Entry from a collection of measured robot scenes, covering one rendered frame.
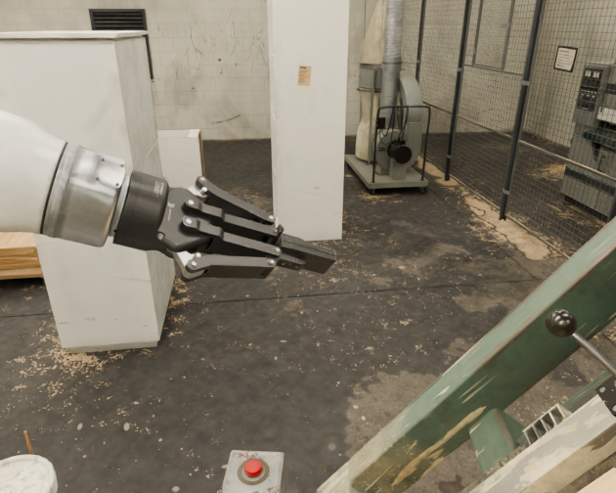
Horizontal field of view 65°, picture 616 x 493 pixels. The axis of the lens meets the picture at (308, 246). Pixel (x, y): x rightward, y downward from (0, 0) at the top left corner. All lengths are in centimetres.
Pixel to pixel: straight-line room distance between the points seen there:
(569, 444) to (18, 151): 72
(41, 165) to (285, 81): 361
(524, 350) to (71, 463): 210
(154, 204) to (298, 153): 368
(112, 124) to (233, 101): 594
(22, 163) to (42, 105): 223
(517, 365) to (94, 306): 247
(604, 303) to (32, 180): 85
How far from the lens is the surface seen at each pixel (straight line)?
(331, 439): 247
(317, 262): 56
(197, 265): 48
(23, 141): 48
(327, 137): 414
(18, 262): 419
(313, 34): 403
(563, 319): 72
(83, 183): 47
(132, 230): 48
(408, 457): 109
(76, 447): 266
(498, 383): 99
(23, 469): 214
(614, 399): 76
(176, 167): 539
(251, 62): 841
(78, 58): 262
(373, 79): 613
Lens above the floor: 178
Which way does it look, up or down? 25 degrees down
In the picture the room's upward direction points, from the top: straight up
